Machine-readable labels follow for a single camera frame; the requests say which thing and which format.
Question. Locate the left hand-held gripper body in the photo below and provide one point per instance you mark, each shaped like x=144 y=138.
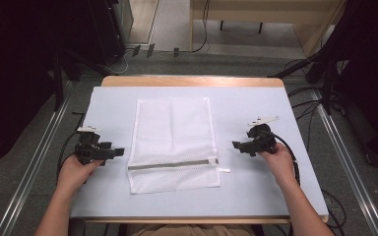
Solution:
x=90 y=149

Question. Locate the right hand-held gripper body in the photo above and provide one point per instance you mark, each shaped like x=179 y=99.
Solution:
x=262 y=139

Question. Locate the white mesh laundry bag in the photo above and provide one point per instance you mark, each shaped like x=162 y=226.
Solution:
x=174 y=144

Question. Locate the person's left hand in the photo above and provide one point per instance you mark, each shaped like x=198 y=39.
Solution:
x=75 y=173

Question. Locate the person's right hand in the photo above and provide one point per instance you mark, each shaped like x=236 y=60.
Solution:
x=280 y=162

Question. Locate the light blue table mat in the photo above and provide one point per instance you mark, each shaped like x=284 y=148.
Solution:
x=242 y=193

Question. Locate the black stand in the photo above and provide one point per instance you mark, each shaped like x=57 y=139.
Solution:
x=59 y=82
x=318 y=72

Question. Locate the wooden table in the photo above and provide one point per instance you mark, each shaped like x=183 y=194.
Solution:
x=193 y=81

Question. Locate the black curtain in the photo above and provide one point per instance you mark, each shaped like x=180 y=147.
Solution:
x=13 y=65
x=370 y=65

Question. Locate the black cabinet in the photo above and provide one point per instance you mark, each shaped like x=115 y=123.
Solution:
x=111 y=29

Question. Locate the light wooden bench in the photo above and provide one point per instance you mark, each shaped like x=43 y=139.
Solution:
x=269 y=11

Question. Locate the metal floor rail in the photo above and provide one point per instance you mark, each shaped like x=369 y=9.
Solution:
x=351 y=170
x=29 y=170

